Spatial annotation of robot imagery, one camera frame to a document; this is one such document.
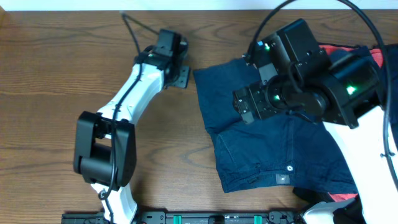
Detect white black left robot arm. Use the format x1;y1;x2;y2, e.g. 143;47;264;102
73;38;190;223

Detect red orange garment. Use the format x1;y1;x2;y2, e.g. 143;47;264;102
320;44;384;67

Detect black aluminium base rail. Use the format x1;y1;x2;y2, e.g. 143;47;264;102
60;211;304;224

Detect dark blue denim shorts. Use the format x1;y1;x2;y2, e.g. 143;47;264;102
193;59;358;194

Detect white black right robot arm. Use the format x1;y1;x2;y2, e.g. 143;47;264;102
233;49;397;223

